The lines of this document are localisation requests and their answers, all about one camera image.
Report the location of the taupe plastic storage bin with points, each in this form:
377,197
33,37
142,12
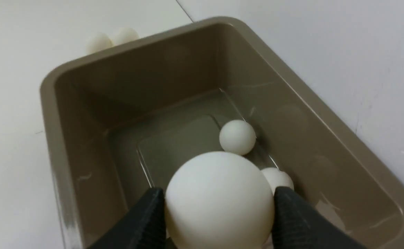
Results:
123,120

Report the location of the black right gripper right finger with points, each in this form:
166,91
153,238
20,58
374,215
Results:
297,225

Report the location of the white ball behind bin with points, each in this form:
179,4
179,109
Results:
124,35

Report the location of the white ball beside bin corner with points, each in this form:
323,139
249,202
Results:
97,43

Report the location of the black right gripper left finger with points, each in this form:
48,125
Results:
143,226

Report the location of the white ping-pong ball black mark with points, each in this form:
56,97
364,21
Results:
237,137

